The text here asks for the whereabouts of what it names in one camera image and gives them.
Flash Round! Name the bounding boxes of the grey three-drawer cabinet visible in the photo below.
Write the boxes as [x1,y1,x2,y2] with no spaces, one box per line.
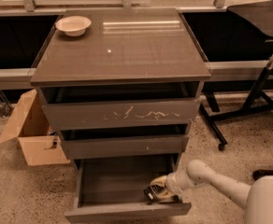
[29,7,212,179]

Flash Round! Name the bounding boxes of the open cardboard box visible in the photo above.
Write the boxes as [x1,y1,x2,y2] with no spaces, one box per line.
[0,90,70,166]

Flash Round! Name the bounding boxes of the grey open bottom drawer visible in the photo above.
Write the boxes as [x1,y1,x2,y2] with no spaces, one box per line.
[65,154,191,223]

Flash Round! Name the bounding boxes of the white paper bowl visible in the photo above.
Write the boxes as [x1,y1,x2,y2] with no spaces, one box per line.
[55,16,92,37]

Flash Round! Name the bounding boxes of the black rxbar chocolate bar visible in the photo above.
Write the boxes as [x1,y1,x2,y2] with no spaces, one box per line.
[143,184,165,202]

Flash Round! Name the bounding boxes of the grey top drawer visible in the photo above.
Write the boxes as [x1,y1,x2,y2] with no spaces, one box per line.
[43,98,199,130]

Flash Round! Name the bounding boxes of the grey middle drawer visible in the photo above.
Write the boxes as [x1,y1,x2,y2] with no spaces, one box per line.
[61,135,189,160]

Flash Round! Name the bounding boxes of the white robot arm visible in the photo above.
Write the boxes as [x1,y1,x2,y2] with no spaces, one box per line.
[144,160,273,224]

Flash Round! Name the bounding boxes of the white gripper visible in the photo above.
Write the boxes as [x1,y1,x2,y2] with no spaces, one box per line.
[151,171,193,203]

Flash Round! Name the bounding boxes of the black rolling stand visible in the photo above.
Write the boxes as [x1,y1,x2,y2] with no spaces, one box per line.
[199,0,273,151]

